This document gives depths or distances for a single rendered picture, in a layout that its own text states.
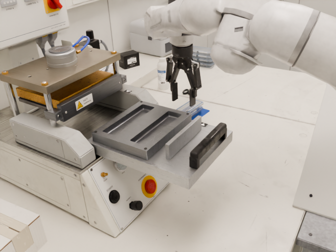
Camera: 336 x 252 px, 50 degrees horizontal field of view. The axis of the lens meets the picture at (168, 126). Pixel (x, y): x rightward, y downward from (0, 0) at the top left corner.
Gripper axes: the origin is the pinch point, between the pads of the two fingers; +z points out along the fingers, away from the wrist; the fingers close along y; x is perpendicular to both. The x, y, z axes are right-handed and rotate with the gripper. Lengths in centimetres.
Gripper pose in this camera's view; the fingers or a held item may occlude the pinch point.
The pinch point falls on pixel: (183, 96)
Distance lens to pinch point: 137.0
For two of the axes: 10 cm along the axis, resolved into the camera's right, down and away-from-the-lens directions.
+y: 7.9, 2.8, -5.5
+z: 0.4, 8.6, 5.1
